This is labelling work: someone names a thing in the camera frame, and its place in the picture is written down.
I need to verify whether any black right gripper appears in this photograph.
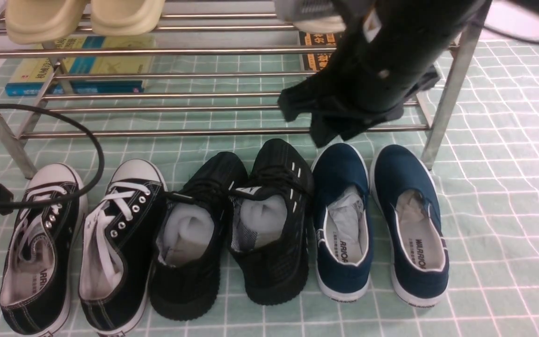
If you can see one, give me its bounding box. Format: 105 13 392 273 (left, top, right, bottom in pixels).
277 60 440 148

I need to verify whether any black knit sneaker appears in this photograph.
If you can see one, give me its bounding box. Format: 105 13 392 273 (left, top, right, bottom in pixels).
148 152 248 321
227 139 314 306

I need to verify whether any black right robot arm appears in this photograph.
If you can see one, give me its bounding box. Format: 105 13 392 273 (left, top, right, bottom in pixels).
277 0 539 148

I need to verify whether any silver metal shoe rack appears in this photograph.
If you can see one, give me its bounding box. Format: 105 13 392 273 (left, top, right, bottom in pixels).
0 0 492 179

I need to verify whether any black orange book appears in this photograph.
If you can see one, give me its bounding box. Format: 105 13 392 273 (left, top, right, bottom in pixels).
298 31 343 71

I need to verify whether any black canvas sneaker left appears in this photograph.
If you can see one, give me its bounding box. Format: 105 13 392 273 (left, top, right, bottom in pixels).
0 163 88 337

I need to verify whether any black canvas sneaker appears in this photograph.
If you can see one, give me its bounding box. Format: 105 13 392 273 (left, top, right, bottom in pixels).
0 163 88 337
79 159 167 337

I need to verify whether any navy slip-on shoe left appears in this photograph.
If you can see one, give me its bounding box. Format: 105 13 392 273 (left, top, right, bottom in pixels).
312 143 374 302

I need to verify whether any navy slip-on shoe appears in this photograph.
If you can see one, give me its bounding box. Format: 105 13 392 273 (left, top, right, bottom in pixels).
369 144 450 308
312 143 374 302

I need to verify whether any navy slip-on shoe right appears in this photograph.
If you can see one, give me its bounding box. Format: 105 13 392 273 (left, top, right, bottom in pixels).
369 144 450 308

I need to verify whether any black canvas sneaker right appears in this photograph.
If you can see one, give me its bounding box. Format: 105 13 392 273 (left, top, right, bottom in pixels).
79 159 167 337

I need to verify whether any green checkered cloth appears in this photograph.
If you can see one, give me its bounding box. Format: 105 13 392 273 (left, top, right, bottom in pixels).
0 41 539 337

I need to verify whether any yellow blue book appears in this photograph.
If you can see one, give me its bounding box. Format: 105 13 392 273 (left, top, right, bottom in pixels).
5 35 156 96

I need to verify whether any beige slipper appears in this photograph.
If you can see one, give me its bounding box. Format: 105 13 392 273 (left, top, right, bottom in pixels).
90 0 165 37
5 0 88 44

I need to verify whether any beige slipper far left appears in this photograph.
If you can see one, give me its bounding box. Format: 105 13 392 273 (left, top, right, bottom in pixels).
5 0 88 44

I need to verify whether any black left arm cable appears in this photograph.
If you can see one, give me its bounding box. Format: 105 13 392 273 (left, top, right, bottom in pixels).
0 104 105 209

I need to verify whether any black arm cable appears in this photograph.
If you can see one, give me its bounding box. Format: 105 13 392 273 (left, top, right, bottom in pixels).
480 23 539 46
0 104 105 209

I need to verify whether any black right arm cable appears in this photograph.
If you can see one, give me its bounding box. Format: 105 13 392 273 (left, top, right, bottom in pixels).
480 23 539 46

